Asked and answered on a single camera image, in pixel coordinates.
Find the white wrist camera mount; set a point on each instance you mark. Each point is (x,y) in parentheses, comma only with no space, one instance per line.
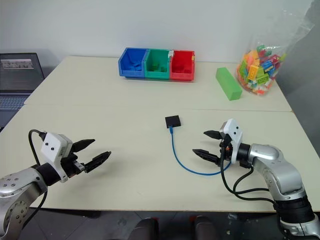
(52,145)
(235,132)

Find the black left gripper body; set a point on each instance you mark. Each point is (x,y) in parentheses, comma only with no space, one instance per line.
(71,166)

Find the red toy bricks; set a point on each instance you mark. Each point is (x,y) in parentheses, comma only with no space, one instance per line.
(182,69)

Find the blue plastic storage bin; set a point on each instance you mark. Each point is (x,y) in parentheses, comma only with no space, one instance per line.
(131,62)

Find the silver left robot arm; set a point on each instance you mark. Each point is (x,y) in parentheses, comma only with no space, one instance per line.
(15,186)

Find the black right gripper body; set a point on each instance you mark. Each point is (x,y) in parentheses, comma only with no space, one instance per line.
(225,150)

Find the green plastic storage bin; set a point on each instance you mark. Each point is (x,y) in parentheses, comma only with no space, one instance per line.
(157,63)

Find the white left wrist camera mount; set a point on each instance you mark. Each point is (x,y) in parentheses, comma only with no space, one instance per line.
(52,145)

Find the blue toy bricks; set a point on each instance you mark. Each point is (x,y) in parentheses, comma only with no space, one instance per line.
(135,67)

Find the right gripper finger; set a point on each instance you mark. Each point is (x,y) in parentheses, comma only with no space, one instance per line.
(213,134)
(206,155)

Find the dark grey laptop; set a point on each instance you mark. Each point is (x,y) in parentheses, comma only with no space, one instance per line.
(17,72)

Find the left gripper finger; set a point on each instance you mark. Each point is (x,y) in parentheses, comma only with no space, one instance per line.
(83,144)
(98,160)

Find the red plastic storage bin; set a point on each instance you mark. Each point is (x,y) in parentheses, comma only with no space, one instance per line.
(182,65)

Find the green rectangular foam block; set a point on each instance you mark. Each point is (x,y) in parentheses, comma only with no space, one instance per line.
(228,83)

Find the clear bag of toy bricks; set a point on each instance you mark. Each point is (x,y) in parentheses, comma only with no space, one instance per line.
(260,67)

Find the small black square device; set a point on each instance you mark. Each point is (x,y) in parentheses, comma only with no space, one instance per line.
(173,121)

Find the green toy bricks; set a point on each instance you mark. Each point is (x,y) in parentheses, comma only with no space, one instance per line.
(157,68)

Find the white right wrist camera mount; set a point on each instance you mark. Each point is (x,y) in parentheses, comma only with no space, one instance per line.
(235,132)

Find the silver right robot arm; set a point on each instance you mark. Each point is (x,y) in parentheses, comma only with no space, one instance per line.
(275,162)

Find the dark rounded shape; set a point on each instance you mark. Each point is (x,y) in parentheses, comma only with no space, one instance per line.
(147,228)
(206,228)

